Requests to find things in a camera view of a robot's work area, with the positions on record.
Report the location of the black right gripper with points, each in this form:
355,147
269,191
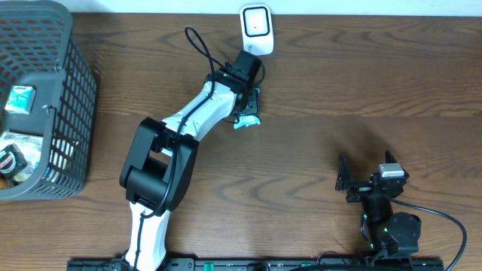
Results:
344,181

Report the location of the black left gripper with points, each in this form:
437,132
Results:
251,106

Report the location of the cream snack bag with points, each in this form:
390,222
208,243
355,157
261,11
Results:
30,146

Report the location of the mint green wipes pack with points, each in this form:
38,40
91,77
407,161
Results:
246,120

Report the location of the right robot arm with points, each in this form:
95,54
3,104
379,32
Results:
393,236

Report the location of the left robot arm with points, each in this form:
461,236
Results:
160,163

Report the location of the white barcode scanner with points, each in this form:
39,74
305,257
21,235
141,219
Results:
257,29

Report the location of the dark grey plastic basket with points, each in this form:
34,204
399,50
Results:
39,51

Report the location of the teal tissue box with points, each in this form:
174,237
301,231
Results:
20,100

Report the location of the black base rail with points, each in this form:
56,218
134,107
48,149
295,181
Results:
326,263

